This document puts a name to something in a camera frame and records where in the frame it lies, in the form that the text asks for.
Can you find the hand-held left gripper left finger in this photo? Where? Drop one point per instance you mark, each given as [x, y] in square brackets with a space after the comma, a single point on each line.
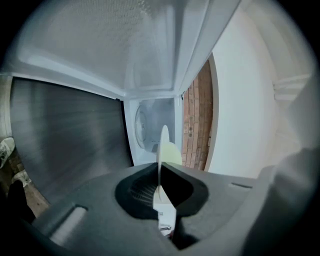
[100, 220]

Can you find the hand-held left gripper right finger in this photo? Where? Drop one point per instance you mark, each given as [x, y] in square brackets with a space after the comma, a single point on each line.
[220, 200]

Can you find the white round dish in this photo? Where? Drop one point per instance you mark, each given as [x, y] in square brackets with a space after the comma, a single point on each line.
[163, 140]

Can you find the person's black trouser leg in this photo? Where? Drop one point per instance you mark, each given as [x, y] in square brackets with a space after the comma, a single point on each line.
[17, 202]

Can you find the person's white shoe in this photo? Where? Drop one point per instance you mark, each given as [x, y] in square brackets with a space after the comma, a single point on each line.
[21, 178]
[5, 150]

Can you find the glass turntable plate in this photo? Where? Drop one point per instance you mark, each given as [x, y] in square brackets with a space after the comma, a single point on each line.
[140, 125]

